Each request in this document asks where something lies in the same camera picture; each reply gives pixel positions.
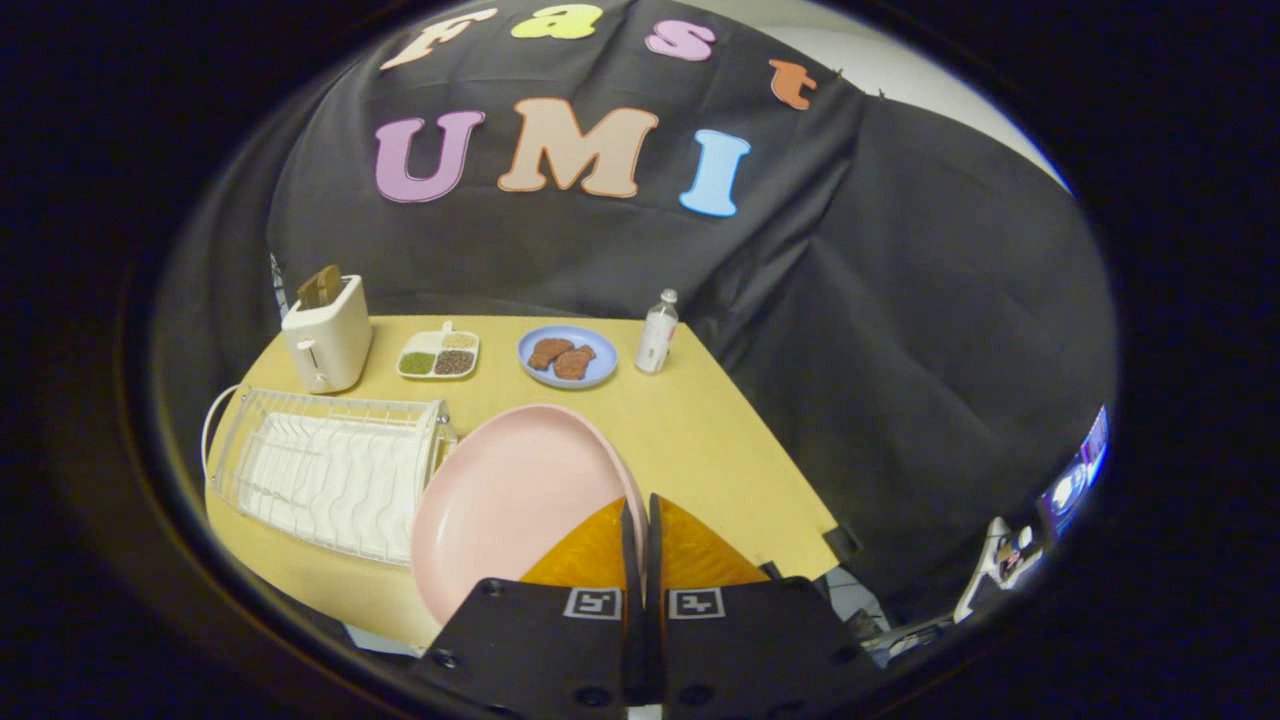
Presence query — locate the blue plate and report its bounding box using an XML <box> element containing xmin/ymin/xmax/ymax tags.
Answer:
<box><xmin>517</xmin><ymin>325</ymin><xmax>619</xmax><ymax>390</ymax></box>

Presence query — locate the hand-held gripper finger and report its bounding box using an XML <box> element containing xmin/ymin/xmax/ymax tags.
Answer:
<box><xmin>648</xmin><ymin>493</ymin><xmax>891</xmax><ymax>720</ymax></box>
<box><xmin>410</xmin><ymin>497</ymin><xmax>647</xmax><ymax>720</ymax></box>

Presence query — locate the brown toast slice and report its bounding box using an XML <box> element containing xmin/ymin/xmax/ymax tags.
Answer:
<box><xmin>297</xmin><ymin>265</ymin><xmax>343</xmax><ymax>309</ymax></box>

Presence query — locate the white sectioned seed tray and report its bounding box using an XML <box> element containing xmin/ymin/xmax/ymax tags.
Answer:
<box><xmin>396</xmin><ymin>322</ymin><xmax>481</xmax><ymax>381</ymax></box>

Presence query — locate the pink plate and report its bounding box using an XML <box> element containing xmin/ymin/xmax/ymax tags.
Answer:
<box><xmin>410</xmin><ymin>403</ymin><xmax>649</xmax><ymax>626</ymax></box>

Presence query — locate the black backdrop cloth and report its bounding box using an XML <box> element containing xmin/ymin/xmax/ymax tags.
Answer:
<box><xmin>150</xmin><ymin>0</ymin><xmax>1119</xmax><ymax>626</ymax></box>

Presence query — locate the bright monitor screen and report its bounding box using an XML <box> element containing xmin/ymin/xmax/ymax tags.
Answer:
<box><xmin>1040</xmin><ymin>405</ymin><xmax>1109</xmax><ymax>536</ymax></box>

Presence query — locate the small clear plastic bottle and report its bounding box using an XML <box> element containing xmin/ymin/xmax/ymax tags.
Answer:
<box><xmin>636</xmin><ymin>289</ymin><xmax>680</xmax><ymax>375</ymax></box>

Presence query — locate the white device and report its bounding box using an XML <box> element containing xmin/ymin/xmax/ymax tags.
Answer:
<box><xmin>955</xmin><ymin>517</ymin><xmax>1046</xmax><ymax>623</ymax></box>

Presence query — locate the white toaster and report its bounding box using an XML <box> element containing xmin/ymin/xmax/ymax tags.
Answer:
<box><xmin>281</xmin><ymin>275</ymin><xmax>373</xmax><ymax>394</ymax></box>

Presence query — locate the white wire dish rack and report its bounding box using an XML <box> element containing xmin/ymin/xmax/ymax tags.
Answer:
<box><xmin>201</xmin><ymin>385</ymin><xmax>459</xmax><ymax>568</ymax></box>

